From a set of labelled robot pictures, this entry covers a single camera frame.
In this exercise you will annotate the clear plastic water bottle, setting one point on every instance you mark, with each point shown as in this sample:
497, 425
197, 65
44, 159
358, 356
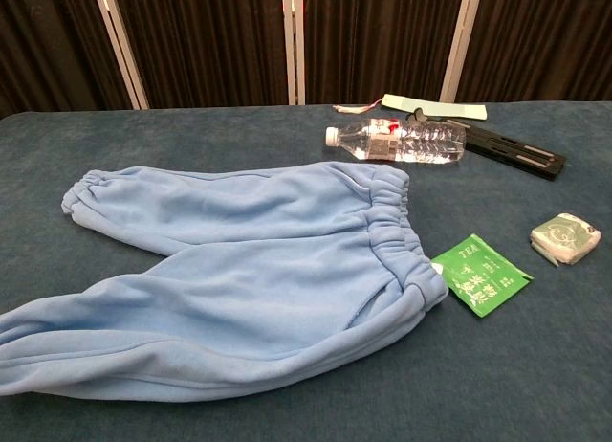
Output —
421, 140

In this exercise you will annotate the pale paper bookmark with tassel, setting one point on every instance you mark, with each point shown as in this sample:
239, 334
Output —
430, 106

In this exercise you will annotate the green white tissue pack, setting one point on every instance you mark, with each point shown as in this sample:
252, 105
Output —
566, 238

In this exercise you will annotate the white partition frame post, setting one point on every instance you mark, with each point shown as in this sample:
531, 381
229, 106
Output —
292, 40
119, 45
461, 40

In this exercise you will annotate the green tea sachet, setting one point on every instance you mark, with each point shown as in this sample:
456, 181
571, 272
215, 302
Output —
483, 279

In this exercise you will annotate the light blue sweatpants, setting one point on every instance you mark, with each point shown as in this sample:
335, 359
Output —
239, 270

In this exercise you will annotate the black pleated curtain panel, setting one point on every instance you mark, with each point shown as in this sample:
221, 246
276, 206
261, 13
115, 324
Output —
205, 40
540, 40
48, 40
378, 40

